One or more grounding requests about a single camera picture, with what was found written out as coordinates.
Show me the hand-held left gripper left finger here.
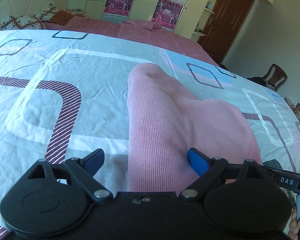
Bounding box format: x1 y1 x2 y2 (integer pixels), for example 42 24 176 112
27 148 113 202

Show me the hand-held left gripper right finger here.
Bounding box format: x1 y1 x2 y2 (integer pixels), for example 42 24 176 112
179 148 273 202

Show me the pink knit garment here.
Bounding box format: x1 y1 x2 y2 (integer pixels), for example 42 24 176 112
127 63 264 197

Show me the person's right hand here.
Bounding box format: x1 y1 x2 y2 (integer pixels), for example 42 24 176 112
286 189 300 240

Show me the wooden side table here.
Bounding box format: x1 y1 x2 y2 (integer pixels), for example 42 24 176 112
284 96 300 133

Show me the patterned white bed sheet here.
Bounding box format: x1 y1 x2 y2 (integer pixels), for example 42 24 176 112
0 29 300 240

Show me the dark cloth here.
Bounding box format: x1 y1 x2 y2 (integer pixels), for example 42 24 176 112
247 76 268 85

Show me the wooden chair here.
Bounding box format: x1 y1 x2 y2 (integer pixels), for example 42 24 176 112
264 63 288 92

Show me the pink bed sheet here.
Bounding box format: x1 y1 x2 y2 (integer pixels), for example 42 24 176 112
43 17 221 67

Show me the brown wooden door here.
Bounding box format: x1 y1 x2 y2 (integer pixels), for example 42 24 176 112
197 0 256 65

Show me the crumpled pink cloth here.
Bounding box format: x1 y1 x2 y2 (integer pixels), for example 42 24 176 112
119 19 163 32

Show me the orange striped pillow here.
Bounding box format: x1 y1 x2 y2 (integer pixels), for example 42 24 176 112
49 10 74 26

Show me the cream corner shelf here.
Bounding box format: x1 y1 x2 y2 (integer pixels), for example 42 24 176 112
193 0 226 37

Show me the patterned pillow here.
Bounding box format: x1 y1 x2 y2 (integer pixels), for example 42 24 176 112
33 2 62 22

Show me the heart print pillow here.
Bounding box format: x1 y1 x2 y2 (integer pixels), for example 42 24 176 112
1 14 47 31

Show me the cream wardrobe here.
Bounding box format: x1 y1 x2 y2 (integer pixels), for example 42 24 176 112
69 0 221 33

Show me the white bed headboard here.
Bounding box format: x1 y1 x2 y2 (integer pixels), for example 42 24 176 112
0 0 53 25

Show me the wall poster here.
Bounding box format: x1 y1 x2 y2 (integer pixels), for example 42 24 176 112
151 0 185 26
103 0 137 22

